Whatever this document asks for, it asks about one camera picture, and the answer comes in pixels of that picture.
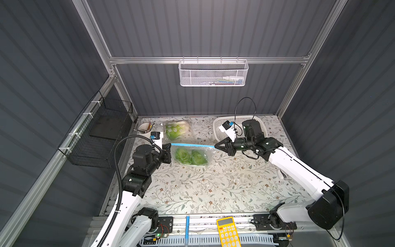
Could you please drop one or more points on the white perforated plastic basket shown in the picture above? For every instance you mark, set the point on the white perforated plastic basket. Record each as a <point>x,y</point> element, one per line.
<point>218,122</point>

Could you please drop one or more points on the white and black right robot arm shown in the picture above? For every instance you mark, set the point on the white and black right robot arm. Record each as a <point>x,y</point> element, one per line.
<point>330,200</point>

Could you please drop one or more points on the black wire mesh basket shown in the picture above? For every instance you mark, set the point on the black wire mesh basket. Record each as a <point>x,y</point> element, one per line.
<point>93,142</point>

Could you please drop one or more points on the yellow calculator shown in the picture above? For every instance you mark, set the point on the yellow calculator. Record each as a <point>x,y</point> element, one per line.
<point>228,232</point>

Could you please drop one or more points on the chinese cabbage in pink bag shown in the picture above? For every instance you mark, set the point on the chinese cabbage in pink bag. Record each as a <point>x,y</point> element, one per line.
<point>176,130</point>

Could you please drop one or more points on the clear zip-top bag blue seal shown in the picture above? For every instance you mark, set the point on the clear zip-top bag blue seal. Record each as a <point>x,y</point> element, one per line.
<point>209,151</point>

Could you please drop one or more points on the blue pen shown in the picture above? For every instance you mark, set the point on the blue pen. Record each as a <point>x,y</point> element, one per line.
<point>186,240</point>

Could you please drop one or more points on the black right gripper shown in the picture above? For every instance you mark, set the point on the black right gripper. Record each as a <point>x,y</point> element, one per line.
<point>230,146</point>

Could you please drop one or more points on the small white object on table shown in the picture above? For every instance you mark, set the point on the small white object on table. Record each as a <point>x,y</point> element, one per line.
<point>281,175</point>

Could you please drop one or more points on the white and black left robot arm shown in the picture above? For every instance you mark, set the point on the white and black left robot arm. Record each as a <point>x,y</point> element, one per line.
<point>131,189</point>

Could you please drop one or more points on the white cup pen holder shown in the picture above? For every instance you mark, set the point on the white cup pen holder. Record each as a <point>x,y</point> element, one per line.
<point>145,127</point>

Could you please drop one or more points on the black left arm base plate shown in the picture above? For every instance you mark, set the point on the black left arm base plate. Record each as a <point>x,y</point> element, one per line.
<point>165,225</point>

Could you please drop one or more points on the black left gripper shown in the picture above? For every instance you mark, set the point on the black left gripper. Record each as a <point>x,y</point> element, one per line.
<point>166,152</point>

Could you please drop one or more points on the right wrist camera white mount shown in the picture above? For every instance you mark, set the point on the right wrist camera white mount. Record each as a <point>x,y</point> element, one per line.
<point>228,129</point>

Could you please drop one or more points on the chinese cabbage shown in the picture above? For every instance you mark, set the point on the chinese cabbage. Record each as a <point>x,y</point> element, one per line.
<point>198,158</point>
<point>176,130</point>
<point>183,156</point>

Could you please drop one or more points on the white wire wall basket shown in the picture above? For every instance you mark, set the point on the white wire wall basket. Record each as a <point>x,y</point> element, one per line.
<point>216,73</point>

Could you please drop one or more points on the clear zip-top bag pink seal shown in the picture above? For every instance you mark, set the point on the clear zip-top bag pink seal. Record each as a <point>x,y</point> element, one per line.
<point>188,139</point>

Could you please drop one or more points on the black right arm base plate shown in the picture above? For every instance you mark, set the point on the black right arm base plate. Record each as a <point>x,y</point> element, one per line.
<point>267,221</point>

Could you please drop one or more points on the white slotted cable duct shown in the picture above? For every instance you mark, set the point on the white slotted cable duct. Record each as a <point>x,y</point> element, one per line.
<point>246,240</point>

